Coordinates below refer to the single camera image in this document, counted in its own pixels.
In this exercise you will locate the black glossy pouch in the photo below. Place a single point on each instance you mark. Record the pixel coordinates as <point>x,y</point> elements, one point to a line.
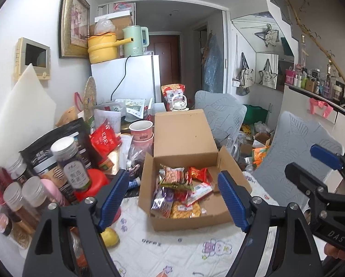
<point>77,132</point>

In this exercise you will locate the brown door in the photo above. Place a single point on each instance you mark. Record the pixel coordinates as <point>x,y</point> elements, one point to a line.
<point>166,60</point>

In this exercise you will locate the clear packet of yellow snacks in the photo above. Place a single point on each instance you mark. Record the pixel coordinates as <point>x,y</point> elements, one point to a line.
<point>187,210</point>

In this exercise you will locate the brown cardboard box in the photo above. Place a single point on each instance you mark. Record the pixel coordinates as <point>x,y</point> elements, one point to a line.
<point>187,138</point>

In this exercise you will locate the white water jug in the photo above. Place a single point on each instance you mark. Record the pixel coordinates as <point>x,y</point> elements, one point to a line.
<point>179,102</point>

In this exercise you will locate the round woven mat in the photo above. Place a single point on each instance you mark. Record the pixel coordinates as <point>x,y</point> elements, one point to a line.
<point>90,98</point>

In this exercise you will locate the white printed paper tub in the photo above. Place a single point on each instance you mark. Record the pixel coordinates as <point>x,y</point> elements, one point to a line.
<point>107,119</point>

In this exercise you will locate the gold foil pouch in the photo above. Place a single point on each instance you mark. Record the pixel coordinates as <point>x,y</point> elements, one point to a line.
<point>112,161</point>

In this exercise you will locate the yellow lemon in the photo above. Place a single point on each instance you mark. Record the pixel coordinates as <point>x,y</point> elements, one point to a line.
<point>110,233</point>

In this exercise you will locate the red white long snack packet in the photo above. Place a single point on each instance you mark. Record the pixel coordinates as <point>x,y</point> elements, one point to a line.
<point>200,191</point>

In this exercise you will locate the red plastic canister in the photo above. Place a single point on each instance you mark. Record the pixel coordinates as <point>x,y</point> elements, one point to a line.
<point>99,180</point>

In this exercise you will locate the blue plastic hanging cover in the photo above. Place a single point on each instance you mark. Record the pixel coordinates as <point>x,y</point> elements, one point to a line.
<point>212,66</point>

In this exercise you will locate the grey leaf cover chair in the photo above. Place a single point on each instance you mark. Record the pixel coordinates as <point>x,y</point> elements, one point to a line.
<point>293,150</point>
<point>218,112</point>

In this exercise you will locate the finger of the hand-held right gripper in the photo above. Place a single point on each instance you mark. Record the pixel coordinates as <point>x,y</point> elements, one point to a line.
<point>325,154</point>
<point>299,176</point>

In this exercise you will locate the large cardboard box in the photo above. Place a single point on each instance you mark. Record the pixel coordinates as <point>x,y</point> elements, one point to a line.
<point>123,24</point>

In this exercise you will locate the cream tote bag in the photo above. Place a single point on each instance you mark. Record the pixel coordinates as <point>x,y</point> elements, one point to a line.
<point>246,76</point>

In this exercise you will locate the cream wall intercom panel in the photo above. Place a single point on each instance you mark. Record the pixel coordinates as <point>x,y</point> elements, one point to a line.
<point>34,59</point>

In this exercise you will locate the dark label jar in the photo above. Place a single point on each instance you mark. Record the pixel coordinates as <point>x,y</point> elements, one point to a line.
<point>71,164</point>

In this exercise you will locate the pink ribbon bow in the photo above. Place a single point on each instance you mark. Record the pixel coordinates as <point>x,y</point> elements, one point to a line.
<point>321,106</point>

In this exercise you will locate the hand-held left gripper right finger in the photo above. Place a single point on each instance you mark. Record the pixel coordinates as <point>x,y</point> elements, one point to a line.
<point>233,202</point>

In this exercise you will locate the brown paper bag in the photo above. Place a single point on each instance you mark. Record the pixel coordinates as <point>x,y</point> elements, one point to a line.
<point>68,115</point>

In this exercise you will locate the white cabinet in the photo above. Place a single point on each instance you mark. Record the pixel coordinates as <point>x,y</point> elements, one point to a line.
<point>299,104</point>

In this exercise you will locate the red foil pouch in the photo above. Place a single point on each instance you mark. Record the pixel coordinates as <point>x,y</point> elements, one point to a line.
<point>104,140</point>

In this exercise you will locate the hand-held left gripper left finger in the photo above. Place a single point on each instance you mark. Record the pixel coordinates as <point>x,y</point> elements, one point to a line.
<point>113,199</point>

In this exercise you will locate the group of clear food jars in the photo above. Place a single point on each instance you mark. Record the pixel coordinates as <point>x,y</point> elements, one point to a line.
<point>31,192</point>

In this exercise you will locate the person's right hand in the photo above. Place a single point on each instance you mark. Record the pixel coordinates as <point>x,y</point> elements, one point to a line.
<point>335,251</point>

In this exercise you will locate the small white hanging device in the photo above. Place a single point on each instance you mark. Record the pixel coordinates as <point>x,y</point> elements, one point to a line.
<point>236,83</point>

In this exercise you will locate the yellow cooking pot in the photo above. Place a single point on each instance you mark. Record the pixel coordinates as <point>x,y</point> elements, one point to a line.
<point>102,47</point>

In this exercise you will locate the white quilted tablecloth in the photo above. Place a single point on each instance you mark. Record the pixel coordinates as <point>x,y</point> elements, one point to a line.
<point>175,254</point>

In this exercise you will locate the clear plastic bag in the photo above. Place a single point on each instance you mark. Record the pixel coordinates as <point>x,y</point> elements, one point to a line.
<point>103,26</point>

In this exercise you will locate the white foam board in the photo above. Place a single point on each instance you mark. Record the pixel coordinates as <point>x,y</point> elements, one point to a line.
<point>28,98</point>

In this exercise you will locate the pink bottle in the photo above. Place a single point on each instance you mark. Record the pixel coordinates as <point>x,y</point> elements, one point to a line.
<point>54,190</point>

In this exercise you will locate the green bag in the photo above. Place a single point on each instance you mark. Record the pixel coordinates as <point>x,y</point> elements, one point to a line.
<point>256,114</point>

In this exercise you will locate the light green electric kettle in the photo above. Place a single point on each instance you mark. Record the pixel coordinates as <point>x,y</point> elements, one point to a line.
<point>133,40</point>

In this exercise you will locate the pink brown snack pack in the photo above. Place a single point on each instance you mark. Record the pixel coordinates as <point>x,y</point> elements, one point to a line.
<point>174,176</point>

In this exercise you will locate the white fridge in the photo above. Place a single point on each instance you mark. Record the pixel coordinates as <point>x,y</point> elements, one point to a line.
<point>132,78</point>

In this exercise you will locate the row of cosmetic bottles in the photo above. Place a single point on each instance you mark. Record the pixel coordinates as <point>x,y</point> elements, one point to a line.
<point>313,80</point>

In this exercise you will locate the floor pile of packets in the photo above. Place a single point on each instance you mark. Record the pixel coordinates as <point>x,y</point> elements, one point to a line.
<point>260,153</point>

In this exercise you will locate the orange snack bag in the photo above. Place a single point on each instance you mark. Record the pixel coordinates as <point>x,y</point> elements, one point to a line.
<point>172,91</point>

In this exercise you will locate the green white pouch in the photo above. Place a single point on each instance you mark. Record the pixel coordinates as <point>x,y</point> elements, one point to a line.
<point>135,108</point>

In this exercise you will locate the bamboo branch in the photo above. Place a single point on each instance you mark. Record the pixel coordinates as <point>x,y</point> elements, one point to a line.
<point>313,34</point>

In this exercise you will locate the white printed box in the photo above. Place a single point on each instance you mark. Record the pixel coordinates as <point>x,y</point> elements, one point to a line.
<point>114,7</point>

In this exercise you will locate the gold framed picture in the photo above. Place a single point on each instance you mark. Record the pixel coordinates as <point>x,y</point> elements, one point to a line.
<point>73,23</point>

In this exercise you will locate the purple silver snack packet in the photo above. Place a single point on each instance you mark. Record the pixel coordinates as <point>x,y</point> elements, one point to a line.
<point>162,200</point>

